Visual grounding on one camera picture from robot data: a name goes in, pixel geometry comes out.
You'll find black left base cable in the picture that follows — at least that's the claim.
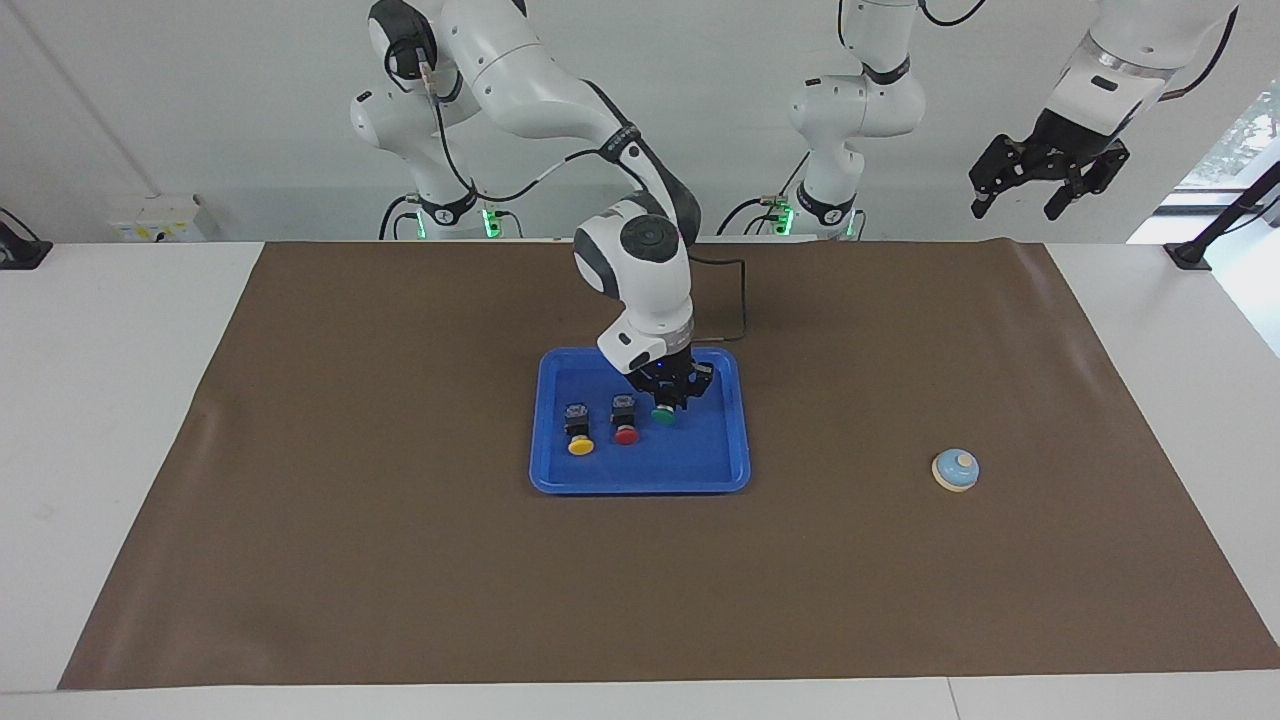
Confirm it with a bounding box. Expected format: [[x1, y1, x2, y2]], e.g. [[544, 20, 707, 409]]
[[715, 150, 811, 239]]

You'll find bright window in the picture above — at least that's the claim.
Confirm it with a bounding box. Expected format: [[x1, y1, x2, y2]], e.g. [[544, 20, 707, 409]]
[[1178, 85, 1280, 193]]

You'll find black base cable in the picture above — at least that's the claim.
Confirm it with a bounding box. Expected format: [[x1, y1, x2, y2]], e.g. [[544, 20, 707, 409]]
[[377, 194, 423, 242], [715, 150, 811, 239]]

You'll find brown table mat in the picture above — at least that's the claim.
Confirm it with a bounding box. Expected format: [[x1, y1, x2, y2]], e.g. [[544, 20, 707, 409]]
[[57, 238, 1280, 691]]

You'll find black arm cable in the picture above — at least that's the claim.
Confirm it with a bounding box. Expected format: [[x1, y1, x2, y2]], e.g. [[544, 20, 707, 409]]
[[918, 0, 991, 28], [688, 255, 750, 345]]

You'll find white wall socket box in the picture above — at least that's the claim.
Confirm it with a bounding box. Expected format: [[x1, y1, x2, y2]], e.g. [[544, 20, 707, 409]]
[[108, 193, 208, 243]]

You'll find blue plastic tray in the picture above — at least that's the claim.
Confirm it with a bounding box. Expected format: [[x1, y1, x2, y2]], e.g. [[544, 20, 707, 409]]
[[528, 346, 752, 496]]

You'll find small black table clamp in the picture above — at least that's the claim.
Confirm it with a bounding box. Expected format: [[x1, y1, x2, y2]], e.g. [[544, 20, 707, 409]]
[[0, 207, 54, 271]]

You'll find light blue call bell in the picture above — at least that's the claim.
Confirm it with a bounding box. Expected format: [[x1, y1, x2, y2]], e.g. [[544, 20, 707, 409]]
[[931, 449, 981, 495]]

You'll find black clamp with slanted rod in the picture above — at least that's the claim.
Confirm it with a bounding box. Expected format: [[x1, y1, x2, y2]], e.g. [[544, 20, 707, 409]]
[[1163, 160, 1280, 272]]

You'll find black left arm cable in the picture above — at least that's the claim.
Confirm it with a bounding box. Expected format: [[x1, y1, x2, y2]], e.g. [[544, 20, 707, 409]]
[[918, 0, 991, 28]]

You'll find black right base cable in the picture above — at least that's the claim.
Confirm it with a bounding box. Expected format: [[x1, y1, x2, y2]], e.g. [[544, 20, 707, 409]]
[[377, 194, 423, 242]]

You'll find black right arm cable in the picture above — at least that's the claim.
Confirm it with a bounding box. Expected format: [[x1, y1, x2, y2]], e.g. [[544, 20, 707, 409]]
[[688, 255, 750, 345]]

